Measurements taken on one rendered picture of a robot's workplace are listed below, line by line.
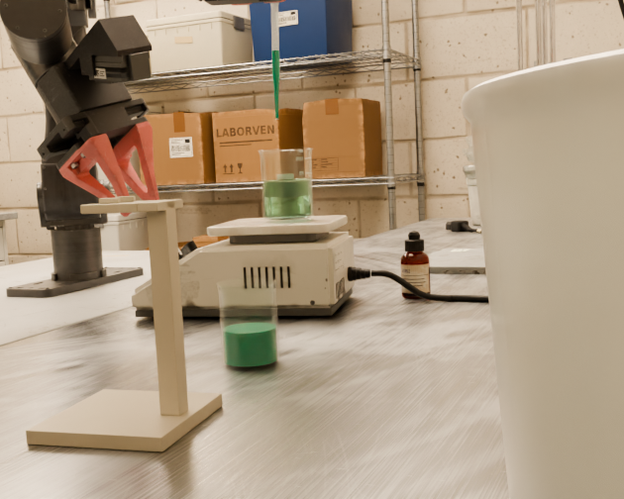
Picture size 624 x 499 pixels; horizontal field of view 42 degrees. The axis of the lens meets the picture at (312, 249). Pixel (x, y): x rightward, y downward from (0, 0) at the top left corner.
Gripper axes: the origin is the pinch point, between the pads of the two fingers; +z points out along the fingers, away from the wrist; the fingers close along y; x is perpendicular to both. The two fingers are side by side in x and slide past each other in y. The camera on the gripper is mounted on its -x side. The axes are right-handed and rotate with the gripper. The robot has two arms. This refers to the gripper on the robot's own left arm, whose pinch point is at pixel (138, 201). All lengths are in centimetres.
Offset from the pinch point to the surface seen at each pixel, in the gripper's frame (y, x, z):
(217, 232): 0.9, -6.4, 7.0
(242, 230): 1.9, -8.3, 8.2
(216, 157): 176, 151, -45
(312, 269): 3.3, -11.9, 14.8
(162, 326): -25.1, -25.4, 13.6
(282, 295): 1.7, -8.6, 15.3
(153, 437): -28.9, -25.1, 18.3
